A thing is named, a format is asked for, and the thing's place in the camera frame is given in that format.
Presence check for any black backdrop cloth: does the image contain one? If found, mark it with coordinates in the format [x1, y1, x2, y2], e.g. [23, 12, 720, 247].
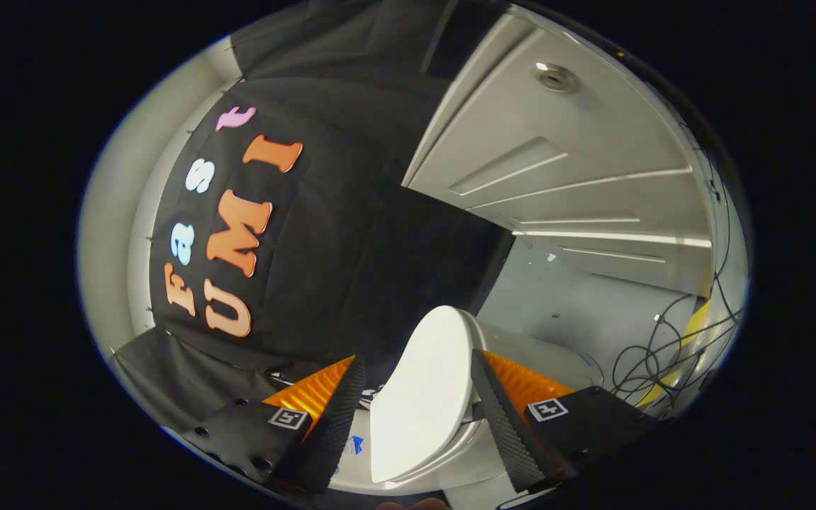
[112, 0, 523, 434]

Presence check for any bundle of black cables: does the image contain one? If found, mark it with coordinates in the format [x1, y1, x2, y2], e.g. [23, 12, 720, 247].
[609, 117, 743, 415]

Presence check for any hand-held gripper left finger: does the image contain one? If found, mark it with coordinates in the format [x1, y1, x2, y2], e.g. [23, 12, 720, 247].
[192, 354, 366, 495]

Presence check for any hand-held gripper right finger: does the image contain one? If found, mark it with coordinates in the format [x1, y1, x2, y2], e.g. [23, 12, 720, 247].
[470, 348, 657, 494]

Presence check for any white drawer cabinet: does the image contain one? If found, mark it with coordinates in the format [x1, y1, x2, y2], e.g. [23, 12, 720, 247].
[401, 6, 719, 298]

